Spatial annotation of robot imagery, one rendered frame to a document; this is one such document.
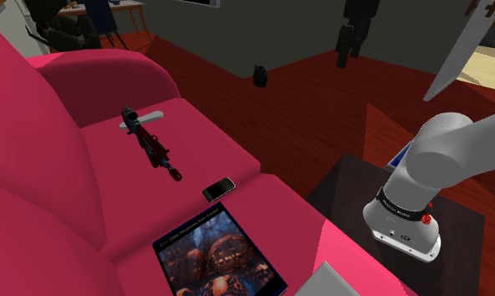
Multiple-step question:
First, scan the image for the black mobile phone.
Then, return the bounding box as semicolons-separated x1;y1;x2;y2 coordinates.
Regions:
202;177;237;204

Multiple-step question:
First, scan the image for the small black vase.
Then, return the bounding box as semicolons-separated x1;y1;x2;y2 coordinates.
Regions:
252;64;269;88

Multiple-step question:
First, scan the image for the red blue toy rifle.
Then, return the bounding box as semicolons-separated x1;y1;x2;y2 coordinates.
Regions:
121;105;183;182

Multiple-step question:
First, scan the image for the white remote control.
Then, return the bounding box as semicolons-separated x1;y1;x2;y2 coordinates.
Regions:
119;110;166;132

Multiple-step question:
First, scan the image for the book with dark picture cover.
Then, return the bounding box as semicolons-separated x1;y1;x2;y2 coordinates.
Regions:
151;201;289;296

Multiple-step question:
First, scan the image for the blue white box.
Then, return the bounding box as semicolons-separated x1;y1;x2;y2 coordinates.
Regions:
385;139;415;173

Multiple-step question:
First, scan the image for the grey flat box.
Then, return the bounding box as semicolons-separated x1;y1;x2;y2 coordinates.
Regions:
294;261;361;296

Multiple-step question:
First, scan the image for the tall black figure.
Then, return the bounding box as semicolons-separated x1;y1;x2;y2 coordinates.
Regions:
334;0;382;70

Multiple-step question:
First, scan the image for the wooden table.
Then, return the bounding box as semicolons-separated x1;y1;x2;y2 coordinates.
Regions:
56;0;155;43

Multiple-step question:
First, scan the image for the dark blue chair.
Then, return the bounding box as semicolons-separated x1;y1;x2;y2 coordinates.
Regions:
84;0;130;51

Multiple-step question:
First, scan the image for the pink red sofa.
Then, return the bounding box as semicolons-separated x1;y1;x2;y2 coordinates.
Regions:
0;18;420;296

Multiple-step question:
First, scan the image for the black armchair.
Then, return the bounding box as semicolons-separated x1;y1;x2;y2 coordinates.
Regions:
24;0;103;53

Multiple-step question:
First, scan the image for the grey door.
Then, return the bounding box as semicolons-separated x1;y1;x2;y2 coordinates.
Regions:
422;0;495;103

